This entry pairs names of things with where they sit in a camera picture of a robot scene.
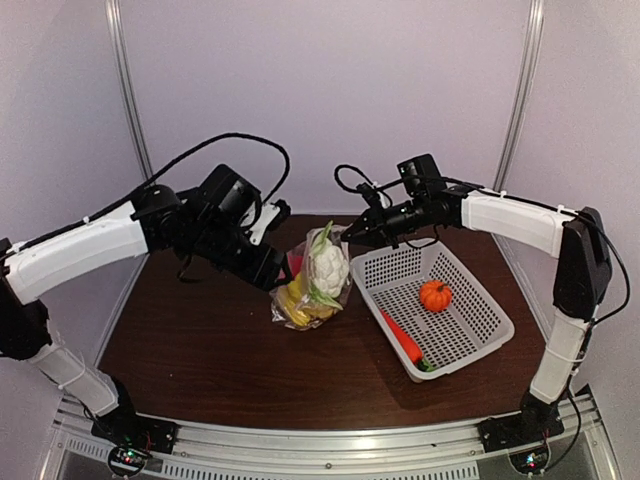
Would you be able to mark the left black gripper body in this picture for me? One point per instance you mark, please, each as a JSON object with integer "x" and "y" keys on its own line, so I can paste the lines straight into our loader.
{"x": 215, "y": 242}

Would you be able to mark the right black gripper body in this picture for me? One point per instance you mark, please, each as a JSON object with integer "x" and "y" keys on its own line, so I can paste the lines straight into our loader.
{"x": 405, "y": 219}

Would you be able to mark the white cauliflower toy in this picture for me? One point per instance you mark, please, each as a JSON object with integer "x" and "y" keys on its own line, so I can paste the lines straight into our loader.
{"x": 327, "y": 267}

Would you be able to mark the white plastic basket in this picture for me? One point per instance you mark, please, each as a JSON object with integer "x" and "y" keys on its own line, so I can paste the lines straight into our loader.
{"x": 472, "y": 327}

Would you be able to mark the clear dotted zip bag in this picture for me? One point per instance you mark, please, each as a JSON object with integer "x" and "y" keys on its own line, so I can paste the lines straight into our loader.
{"x": 278, "y": 316}

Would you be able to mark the red pepper toy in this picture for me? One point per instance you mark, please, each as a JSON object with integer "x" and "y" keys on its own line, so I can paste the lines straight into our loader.
{"x": 295, "y": 261}

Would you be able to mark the orange pumpkin toy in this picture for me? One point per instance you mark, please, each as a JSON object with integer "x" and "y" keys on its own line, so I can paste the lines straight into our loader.
{"x": 435, "y": 296}

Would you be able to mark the yellow corn toy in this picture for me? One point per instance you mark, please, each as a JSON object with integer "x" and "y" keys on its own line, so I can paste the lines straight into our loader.
{"x": 301, "y": 313}

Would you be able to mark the orange carrot toy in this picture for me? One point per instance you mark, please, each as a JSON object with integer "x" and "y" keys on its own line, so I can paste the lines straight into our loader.
{"x": 410, "y": 347}

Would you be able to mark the green lettuce leaf toy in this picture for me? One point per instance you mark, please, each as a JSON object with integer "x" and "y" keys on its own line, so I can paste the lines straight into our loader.
{"x": 424, "y": 366}

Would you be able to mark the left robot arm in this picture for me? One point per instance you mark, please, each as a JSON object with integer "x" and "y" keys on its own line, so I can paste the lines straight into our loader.
{"x": 144, "y": 223}

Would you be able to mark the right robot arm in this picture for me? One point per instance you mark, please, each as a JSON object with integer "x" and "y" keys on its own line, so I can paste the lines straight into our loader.
{"x": 575, "y": 238}

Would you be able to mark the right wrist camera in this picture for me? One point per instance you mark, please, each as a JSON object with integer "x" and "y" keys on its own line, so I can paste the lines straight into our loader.
{"x": 373, "y": 196}

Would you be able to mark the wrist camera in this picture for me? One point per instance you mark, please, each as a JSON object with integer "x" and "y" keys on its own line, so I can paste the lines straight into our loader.
{"x": 373, "y": 196}
{"x": 271, "y": 216}

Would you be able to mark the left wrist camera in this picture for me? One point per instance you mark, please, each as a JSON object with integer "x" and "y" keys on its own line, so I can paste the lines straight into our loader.
{"x": 271, "y": 216}

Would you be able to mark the right aluminium frame post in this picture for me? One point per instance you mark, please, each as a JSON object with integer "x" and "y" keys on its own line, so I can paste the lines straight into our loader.
{"x": 528, "y": 67}

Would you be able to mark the aluminium frame post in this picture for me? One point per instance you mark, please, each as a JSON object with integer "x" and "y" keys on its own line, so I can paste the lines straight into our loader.
{"x": 528, "y": 67}
{"x": 116, "y": 30}

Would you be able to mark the left aluminium frame post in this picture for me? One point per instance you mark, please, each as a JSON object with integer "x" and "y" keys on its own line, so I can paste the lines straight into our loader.
{"x": 116, "y": 30}

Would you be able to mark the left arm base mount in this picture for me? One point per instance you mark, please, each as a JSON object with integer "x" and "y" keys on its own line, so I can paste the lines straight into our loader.
{"x": 139, "y": 432}

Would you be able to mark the aluminium front rail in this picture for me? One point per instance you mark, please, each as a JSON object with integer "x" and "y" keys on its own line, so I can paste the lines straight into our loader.
{"x": 452, "y": 450}

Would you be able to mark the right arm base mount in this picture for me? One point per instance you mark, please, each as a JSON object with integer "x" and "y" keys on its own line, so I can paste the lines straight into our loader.
{"x": 520, "y": 430}

